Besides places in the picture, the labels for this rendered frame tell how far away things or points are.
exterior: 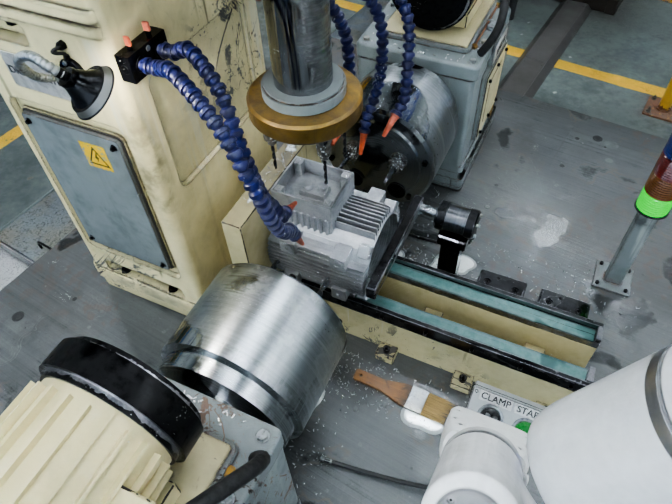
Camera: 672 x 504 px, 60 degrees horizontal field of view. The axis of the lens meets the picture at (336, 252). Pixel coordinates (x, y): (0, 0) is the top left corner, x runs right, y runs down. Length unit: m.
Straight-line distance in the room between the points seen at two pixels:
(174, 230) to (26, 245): 1.18
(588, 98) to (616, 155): 1.66
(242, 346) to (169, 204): 0.31
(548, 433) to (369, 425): 0.75
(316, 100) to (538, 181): 0.87
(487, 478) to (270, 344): 0.42
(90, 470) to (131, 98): 0.51
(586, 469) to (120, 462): 0.41
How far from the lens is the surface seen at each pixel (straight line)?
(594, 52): 3.79
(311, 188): 1.05
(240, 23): 1.10
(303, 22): 0.81
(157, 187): 0.98
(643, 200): 1.25
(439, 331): 1.10
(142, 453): 0.61
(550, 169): 1.65
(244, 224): 0.99
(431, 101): 1.24
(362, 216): 1.03
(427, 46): 1.37
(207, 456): 0.75
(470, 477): 0.51
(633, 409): 0.37
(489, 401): 0.88
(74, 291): 1.46
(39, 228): 2.22
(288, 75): 0.86
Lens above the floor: 1.86
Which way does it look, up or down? 50 degrees down
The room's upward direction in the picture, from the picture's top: 3 degrees counter-clockwise
